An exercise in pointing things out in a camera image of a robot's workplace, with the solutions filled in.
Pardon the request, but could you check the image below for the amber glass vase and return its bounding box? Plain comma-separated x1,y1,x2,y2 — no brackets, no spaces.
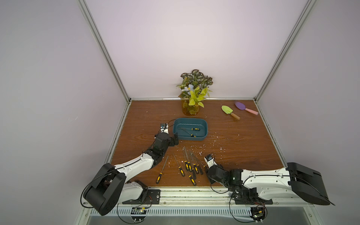
181,99,200,116

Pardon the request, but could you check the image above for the teal plastic storage box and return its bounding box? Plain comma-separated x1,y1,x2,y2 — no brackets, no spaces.
173,118,208,141

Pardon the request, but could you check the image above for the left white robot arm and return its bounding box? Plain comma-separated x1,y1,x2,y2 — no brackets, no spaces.
80,132,179,216

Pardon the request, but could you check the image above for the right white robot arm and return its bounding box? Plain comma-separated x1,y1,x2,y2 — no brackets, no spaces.
206,162,331,205

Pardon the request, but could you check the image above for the green trowel wooden handle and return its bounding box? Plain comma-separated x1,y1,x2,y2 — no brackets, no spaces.
221,105,240,120

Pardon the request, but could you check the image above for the long file yellow handle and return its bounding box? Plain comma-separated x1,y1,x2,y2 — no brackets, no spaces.
156,156,169,184

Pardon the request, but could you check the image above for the artificial plant bouquet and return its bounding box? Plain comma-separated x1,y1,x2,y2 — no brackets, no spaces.
177,69,213,108

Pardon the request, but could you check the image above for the circuit board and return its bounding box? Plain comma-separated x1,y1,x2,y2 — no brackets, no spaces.
250,205,267,223
130,207,148,224

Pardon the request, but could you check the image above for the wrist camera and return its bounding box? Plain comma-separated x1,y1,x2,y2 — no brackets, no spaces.
159,123,169,134
204,154,217,169

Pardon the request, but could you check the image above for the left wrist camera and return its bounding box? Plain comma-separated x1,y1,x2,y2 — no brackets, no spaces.
159,123,169,134

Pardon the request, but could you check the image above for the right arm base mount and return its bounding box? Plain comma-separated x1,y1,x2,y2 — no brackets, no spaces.
231,187,273,205

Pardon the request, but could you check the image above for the left circuit board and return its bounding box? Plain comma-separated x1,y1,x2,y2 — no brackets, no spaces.
130,207,148,224

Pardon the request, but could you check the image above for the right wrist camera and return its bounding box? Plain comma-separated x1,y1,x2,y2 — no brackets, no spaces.
204,154,217,169

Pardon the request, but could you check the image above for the right circuit board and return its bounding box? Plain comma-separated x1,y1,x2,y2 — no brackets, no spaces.
250,205,267,223

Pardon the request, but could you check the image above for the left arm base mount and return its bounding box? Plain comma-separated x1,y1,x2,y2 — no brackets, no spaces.
119,180,161,205

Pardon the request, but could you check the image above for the purple trowel pink handle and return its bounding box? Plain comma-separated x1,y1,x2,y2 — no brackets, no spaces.
235,102,259,115

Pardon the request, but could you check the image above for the aluminium rail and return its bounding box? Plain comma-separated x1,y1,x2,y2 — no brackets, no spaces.
118,187,310,209

